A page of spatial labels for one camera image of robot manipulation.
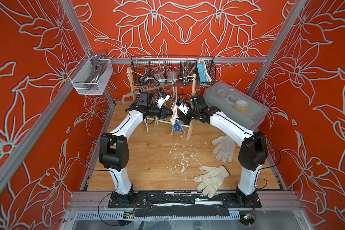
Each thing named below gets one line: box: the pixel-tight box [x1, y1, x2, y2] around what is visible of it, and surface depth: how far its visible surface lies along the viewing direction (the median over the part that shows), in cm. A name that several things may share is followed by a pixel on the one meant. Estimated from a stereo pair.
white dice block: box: [154, 72, 165, 81], surface depth 97 cm
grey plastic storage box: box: [203, 80, 269, 132], surface depth 94 cm
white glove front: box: [193, 164, 230, 199], surface depth 81 cm
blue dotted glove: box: [169, 117, 186, 138], surface depth 87 cm
